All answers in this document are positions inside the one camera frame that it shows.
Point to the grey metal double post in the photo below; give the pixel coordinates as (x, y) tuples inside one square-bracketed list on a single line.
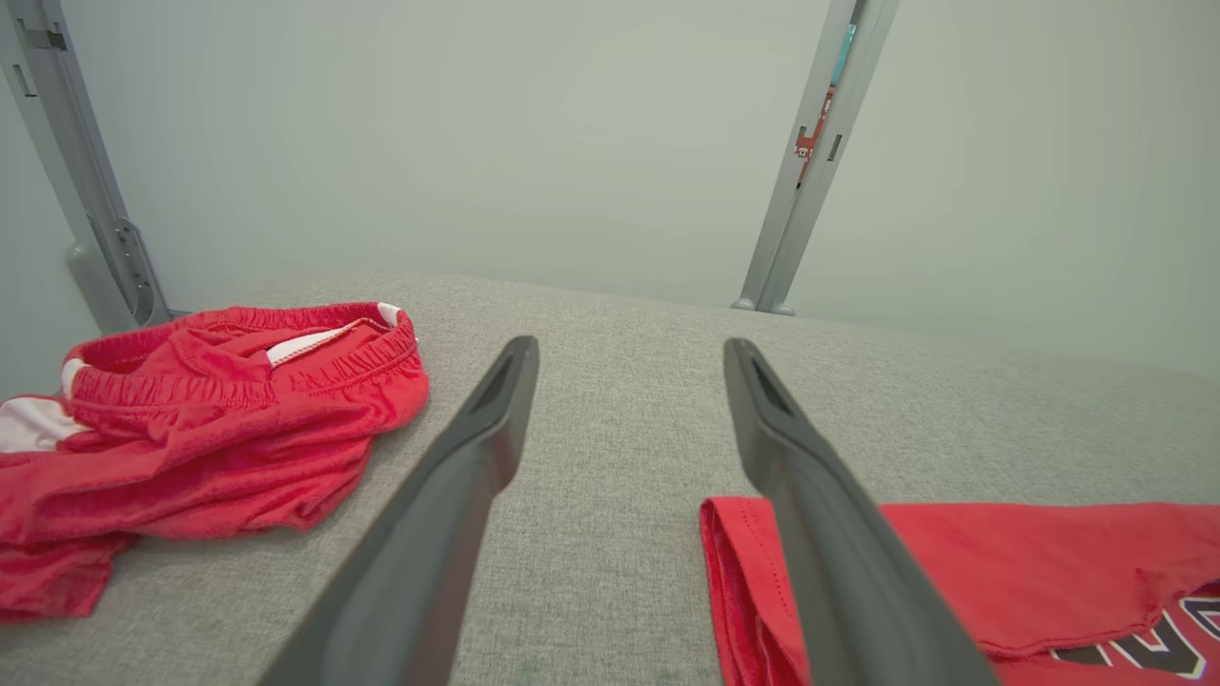
[(786, 229)]

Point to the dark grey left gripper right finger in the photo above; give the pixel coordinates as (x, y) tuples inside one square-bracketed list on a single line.
[(848, 572)]

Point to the red mesh shorts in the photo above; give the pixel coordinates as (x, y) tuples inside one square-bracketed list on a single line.
[(191, 448)]

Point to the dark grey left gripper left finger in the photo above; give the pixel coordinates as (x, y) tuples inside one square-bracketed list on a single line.
[(410, 562)]

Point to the grey metal post with bracket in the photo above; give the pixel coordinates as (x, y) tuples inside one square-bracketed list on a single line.
[(91, 191)]

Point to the red garment with black lettering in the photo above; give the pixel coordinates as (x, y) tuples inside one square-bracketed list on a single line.
[(1001, 562)]

